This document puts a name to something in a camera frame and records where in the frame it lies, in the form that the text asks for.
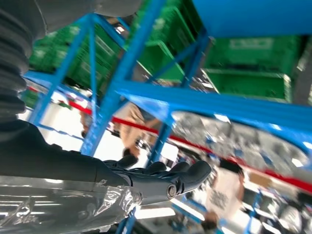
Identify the blue metal shelf rack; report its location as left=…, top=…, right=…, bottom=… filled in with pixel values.
left=23, top=0, right=312, bottom=234

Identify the person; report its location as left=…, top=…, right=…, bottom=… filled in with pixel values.
left=114, top=103, right=159, bottom=159
left=202, top=158, right=246, bottom=232

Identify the red barrier belt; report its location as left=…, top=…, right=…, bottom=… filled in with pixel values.
left=58, top=98, right=312, bottom=195

